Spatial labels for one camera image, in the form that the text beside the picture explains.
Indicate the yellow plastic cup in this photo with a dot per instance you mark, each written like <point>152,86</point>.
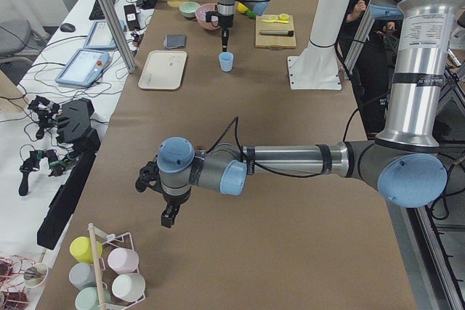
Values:
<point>81,250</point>

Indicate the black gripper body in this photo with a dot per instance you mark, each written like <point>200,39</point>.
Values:
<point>225,22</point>
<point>173,201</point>

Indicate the light blue plastic cup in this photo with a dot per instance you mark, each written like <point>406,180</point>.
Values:
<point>226,61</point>

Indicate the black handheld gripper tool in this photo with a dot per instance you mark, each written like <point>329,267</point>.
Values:
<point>45,110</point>

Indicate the pale green plastic cup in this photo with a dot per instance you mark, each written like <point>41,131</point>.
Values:
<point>87,299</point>

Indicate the pink bowl of ice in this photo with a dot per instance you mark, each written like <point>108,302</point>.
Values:
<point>200,15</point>

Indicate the white wire cup rack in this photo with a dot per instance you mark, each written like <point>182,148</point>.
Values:
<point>102,244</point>

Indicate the near teach pendant tablet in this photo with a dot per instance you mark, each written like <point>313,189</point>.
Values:
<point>83,68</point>

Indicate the black computer mouse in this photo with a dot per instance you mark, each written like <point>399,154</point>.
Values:
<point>67,28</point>

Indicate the green empty bowl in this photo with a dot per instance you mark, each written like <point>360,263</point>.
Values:
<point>188,9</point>

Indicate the lemon half slice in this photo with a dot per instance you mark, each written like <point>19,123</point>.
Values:
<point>283,17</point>

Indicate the aluminium frame post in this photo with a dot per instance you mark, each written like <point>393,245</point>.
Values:
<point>118,34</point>

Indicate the teach pendant tablet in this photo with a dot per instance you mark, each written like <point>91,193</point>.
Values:
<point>83,68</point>
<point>100,37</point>

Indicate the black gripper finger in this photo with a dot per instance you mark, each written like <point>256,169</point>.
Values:
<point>168,216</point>
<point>225,38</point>

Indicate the far teach pendant tablet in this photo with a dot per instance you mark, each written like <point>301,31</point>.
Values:
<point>100,37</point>

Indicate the pink plastic cup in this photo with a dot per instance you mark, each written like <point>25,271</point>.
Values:
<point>123,260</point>

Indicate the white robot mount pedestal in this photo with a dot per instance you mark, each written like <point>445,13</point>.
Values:
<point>317,67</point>

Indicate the cream serving tray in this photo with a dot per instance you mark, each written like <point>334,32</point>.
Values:
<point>163,70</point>

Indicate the white plastic cup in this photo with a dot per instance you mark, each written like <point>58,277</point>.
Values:
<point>129,287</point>

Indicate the wooden cutting board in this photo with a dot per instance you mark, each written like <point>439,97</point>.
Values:
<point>274,42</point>

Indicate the grey folded cloth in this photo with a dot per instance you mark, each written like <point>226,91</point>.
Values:
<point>175,41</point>

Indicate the black long device box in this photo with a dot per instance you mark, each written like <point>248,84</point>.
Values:
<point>73,127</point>

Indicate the paper cup with whisk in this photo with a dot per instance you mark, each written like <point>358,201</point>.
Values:
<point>36,275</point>

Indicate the grey plastic cup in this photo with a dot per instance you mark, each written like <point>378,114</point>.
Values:
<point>82,275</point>

